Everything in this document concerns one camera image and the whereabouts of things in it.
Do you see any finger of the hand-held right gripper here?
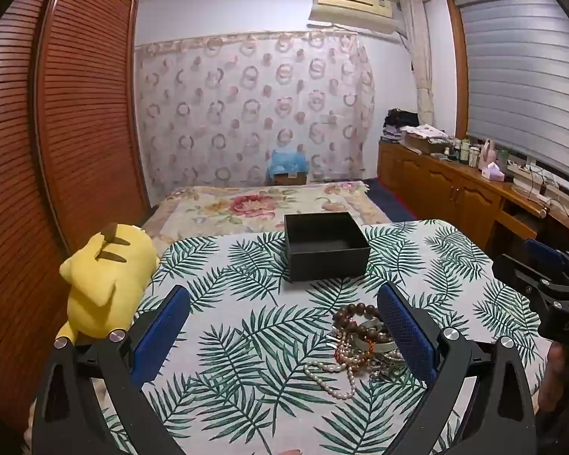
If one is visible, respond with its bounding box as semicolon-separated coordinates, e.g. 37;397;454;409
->
524;239;569;295
492;253;558;314

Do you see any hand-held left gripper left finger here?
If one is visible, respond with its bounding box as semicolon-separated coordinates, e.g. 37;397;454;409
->
31;285;191;455

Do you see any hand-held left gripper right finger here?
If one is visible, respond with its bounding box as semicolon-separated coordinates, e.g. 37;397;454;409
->
377;282;536;455

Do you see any silver bangle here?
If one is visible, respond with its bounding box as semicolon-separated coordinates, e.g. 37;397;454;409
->
353;321;399;353

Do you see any silver chain hairpin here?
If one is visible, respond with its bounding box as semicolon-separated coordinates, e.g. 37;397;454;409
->
369;348;407;382

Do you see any wooden bead bracelet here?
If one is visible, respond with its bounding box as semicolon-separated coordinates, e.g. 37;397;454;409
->
333;303;384;339

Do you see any pearl necklace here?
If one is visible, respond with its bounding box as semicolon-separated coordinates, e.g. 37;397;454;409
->
304;334;360;401

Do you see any black square box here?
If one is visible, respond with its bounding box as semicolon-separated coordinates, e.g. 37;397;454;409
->
283;211;371;284

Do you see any person's right hand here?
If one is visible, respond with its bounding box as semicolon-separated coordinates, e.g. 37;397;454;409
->
537;341;569;414

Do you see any yellow plush toy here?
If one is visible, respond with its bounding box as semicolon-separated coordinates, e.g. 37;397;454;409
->
56;222;161;347

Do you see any pink tissue pack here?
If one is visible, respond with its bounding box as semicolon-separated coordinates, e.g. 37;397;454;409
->
481;162;506;183

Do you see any leaf print tablecloth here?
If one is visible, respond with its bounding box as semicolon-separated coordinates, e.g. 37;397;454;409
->
102;219;558;455

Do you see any wooden sideboard cabinet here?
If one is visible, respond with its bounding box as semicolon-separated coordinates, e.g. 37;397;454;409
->
376;139;569;259

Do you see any dark blue rug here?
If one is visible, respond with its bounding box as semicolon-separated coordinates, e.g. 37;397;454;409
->
363;179;419;224

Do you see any floral bed blanket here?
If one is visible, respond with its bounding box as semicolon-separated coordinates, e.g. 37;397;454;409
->
140;180;393;243

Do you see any grey window blind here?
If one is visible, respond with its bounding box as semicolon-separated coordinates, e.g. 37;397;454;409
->
455;0;569;172

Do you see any small cardboard box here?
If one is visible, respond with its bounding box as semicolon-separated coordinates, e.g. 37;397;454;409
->
273;171;308;187

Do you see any pile of folded clothes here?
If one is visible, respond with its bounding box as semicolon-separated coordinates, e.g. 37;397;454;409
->
382;108;421;144

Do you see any blue plastic bag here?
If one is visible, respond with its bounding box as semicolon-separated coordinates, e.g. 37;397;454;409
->
267;149;310;177

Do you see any wooden louvered wardrobe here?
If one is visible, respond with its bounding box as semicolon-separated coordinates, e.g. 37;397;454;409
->
0;0;151;439

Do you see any cream lace curtain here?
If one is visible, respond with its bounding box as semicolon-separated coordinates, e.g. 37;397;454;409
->
400;0;435;128

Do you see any circle pattern curtain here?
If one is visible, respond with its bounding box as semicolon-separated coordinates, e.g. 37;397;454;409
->
134;31;376;196

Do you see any cream air conditioner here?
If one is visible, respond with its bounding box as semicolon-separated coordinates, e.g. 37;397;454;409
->
307;0;395;35

